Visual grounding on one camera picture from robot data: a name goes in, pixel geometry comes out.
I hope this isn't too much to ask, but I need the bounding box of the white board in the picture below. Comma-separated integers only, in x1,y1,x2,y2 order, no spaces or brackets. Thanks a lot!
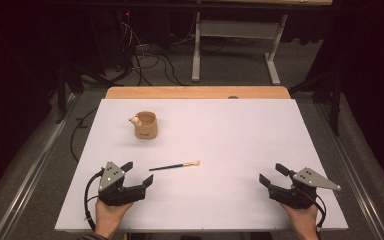
54,98,349,232

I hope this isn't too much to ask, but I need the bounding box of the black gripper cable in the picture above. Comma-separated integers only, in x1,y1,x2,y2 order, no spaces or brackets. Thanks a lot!
298,188,328,233
83,168,106,232

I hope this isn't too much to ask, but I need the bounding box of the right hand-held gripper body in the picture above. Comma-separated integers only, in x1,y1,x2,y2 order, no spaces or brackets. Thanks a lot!
267,167,342,210

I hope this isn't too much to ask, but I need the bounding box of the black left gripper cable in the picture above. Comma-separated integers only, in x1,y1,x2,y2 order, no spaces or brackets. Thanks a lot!
83,168,106,232

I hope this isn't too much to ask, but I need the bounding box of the striped sleeve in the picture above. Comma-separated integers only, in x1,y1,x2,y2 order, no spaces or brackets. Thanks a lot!
76,233,109,240

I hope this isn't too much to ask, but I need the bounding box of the aluminium floor rail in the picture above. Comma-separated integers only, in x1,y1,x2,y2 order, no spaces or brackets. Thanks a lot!
0,93,81,240
313,99,384,240

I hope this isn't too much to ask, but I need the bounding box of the black floor cable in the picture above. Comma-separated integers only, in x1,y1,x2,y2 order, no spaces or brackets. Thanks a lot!
69,106,100,163

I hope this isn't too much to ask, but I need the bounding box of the person's left hand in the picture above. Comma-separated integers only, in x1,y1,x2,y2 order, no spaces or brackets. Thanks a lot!
94,199,134,238

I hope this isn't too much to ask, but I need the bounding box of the wooden cup with bear figure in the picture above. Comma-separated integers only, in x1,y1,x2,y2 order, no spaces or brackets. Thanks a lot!
128,111,159,140

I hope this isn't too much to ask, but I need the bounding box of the black brush with tan bristles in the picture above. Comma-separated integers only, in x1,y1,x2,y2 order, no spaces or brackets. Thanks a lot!
148,160,201,172

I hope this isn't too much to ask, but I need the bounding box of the person's right hand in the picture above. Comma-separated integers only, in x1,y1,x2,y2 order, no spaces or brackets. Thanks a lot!
279,202,320,240

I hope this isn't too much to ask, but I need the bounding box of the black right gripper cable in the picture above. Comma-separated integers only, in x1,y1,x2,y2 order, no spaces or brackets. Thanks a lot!
298,188,328,233

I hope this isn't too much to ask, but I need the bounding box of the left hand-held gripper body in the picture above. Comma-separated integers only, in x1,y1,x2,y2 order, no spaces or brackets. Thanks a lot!
97,161,147,207

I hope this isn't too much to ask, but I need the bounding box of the black metal stand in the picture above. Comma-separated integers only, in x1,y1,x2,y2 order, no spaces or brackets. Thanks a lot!
55,63,84,125
289,68,344,137

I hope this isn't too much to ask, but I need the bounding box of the white metal desk frame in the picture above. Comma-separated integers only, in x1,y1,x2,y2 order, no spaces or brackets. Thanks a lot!
191,11,289,86

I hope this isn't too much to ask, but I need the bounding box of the bundle of floor cables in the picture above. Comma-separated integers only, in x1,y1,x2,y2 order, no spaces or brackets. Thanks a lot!
118,19,189,87

